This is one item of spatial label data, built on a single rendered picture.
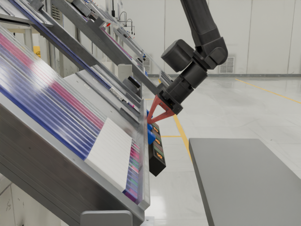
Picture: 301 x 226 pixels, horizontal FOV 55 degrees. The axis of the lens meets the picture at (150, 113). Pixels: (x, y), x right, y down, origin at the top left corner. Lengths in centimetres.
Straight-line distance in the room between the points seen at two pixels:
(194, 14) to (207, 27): 5
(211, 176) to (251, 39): 827
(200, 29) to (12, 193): 61
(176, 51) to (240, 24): 809
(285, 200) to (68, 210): 47
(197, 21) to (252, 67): 822
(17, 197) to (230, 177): 53
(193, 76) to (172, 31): 768
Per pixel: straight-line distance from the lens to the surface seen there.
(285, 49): 930
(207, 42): 77
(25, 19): 80
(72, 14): 179
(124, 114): 67
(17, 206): 83
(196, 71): 76
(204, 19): 77
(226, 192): 67
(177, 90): 76
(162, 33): 840
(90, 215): 29
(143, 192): 37
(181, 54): 75
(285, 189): 73
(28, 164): 33
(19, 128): 32
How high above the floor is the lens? 91
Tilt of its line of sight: 13 degrees down
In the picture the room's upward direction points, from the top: straight up
